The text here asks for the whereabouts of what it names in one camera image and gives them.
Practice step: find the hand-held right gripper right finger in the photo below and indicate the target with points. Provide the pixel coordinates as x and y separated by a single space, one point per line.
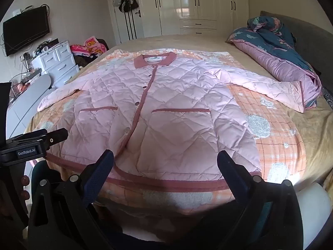
235 178

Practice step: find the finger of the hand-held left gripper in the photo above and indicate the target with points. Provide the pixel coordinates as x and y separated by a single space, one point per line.
57 136
31 135

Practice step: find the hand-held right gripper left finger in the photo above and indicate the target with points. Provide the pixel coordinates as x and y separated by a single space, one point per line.
98 173

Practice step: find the pink quilted jacket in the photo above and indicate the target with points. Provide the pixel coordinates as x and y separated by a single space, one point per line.
169 104

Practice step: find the dark clothes pile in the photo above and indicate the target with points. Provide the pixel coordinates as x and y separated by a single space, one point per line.
82 60

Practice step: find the person's left hand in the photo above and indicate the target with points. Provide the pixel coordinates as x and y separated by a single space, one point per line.
25 181

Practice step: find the dark teal cloth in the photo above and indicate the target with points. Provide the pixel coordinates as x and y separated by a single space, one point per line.
41 170

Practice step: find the orange plaid blanket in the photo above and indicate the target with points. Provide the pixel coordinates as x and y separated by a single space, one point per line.
273 140

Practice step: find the white drawer chest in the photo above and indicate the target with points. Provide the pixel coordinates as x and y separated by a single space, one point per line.
59 62

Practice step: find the white round object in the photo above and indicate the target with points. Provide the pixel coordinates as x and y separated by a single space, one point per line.
313 208

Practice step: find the pink cartoon blanket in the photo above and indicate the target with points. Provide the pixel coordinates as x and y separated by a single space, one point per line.
89 45

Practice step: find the white door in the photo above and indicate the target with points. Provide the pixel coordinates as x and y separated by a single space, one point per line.
139 27

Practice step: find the blue and pink floral quilt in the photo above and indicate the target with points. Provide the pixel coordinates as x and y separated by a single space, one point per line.
273 41

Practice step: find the bed with tan sheet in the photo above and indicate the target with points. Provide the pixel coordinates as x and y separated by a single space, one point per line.
197 41

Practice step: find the black hanging bag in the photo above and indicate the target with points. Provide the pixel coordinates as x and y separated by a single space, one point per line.
127 4

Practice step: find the grey upholstered headboard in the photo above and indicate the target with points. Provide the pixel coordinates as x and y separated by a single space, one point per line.
312 36

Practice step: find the white wardrobe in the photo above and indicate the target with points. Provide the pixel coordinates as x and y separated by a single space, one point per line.
169 5

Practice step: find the black wall television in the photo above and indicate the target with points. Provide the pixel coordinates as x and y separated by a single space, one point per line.
26 30

